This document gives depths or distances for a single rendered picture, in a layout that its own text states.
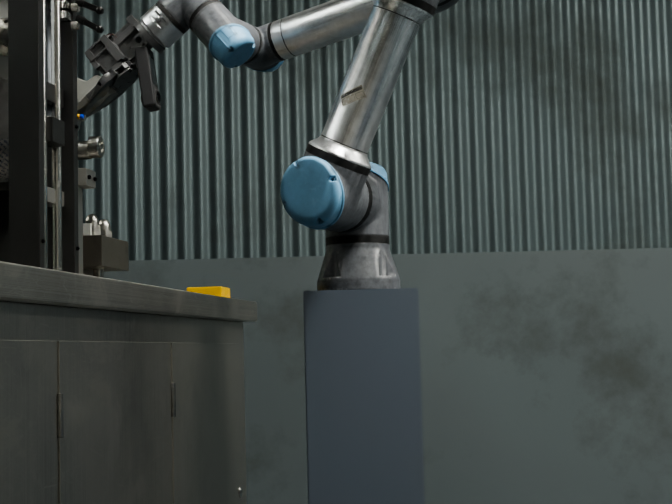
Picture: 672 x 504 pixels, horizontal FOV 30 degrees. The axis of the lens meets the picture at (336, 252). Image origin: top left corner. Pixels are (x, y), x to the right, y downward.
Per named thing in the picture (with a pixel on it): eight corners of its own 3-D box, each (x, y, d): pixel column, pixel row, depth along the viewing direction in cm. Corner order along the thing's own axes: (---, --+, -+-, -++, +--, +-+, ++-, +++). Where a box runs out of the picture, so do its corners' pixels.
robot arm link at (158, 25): (188, 38, 234) (175, 27, 226) (170, 55, 235) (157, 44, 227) (162, 10, 236) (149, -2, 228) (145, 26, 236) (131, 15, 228)
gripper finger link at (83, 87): (56, 99, 233) (93, 66, 233) (76, 122, 232) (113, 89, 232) (50, 95, 230) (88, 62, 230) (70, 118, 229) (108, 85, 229)
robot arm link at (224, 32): (274, 47, 231) (239, 8, 235) (244, 33, 221) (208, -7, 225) (246, 78, 233) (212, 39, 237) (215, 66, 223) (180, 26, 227)
